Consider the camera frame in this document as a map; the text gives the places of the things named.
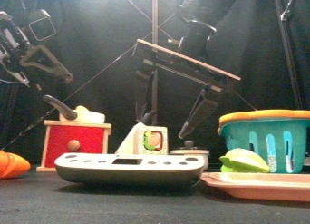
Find metal frame pole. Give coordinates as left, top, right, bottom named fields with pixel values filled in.
left=150, top=0, right=160, bottom=126

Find teal basket with orange rim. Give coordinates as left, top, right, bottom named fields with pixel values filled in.
left=216, top=109, right=310, bottom=175

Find green pear-shaped fruit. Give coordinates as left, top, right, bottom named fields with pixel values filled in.
left=218, top=147, right=271, bottom=174

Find black curved handle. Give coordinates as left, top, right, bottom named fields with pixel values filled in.
left=41, top=94, right=79, bottom=121

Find black hanging strap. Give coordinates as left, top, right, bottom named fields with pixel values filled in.
left=271, top=0, right=305, bottom=111

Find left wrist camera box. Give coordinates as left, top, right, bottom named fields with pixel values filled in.
left=25, top=8, right=59, bottom=43

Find red wooden drawer box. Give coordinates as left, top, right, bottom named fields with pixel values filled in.
left=35, top=119, right=114, bottom=173

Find white toy wedge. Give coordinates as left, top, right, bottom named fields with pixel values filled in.
left=114, top=122, right=148, bottom=156

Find orange toy carrot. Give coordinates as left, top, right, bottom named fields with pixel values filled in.
left=0, top=150, right=32, bottom=180

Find pale yellow toy block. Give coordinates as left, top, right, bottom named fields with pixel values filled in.
left=57, top=105, right=107, bottom=125

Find pink plastic tray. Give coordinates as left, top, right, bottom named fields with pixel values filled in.
left=200, top=171, right=310, bottom=203

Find small silver toy pot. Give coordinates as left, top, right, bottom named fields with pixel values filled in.
left=168, top=141, right=212, bottom=171

